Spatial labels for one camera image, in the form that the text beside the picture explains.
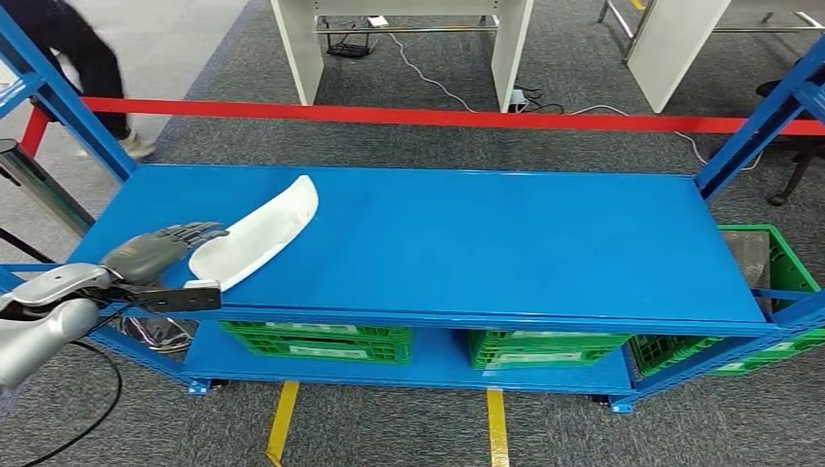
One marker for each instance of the white power adapter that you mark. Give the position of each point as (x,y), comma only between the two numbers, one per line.
(378,21)

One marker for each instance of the white desk panel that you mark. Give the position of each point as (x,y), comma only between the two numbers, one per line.
(670,51)

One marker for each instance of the black router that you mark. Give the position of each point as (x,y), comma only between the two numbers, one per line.
(348,48)

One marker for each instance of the black caster wheel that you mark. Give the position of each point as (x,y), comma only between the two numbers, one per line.
(599,399)
(218,385)

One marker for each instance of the white desk with crossbar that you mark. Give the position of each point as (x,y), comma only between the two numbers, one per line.
(300,51)

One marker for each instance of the white power strip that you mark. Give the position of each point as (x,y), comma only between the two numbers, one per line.
(517,98)

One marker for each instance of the white curved plastic part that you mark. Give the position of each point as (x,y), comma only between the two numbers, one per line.
(258,238)

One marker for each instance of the person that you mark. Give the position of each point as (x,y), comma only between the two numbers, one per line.
(90,58)

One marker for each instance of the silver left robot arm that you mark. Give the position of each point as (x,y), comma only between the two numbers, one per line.
(39,335)

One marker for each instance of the blue metal shelf rack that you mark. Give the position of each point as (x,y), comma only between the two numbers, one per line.
(483,245)

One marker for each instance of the short red barrier belt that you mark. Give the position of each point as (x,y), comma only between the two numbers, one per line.
(33,132)

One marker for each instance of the chrome stanchion post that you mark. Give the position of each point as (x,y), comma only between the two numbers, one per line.
(45,190)

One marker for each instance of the long red barrier belt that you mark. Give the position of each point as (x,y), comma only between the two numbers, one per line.
(387,116)

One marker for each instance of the grey flat board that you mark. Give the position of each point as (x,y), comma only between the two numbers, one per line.
(747,258)

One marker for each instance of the black office chair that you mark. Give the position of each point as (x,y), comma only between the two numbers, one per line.
(778,200)

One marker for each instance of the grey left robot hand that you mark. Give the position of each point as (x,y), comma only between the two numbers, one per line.
(148,254)

